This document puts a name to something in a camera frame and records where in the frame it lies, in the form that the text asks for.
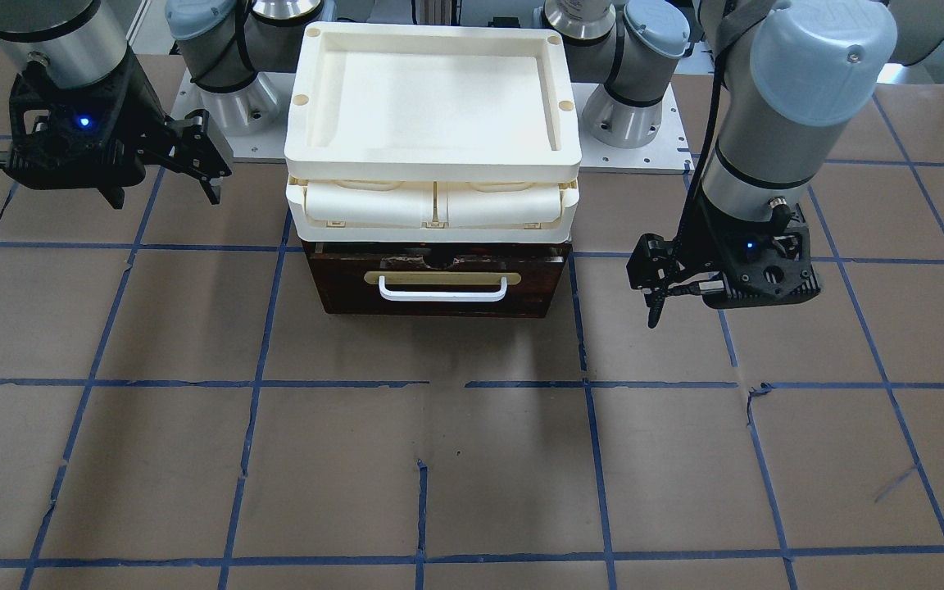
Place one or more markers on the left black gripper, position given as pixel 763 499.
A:
pixel 700 239

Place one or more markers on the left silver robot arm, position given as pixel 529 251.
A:
pixel 789 76

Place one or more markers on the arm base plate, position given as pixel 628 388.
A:
pixel 616 138
pixel 253 119

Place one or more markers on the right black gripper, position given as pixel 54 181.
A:
pixel 141 105

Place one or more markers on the cream plastic tray box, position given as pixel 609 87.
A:
pixel 432 134

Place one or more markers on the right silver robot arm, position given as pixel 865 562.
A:
pixel 225 44

